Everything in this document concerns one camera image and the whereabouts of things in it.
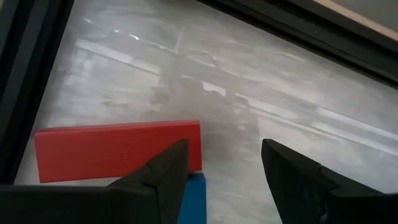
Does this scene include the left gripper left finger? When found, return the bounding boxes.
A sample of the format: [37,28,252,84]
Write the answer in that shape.
[108,139,190,224]

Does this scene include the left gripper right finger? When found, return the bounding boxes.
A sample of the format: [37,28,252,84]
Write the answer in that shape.
[261,139,340,224]

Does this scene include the blue rectangular block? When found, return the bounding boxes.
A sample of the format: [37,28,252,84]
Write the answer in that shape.
[176,172,207,224]

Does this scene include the red rectangular block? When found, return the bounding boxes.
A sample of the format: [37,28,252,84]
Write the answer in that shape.
[33,120,203,184]

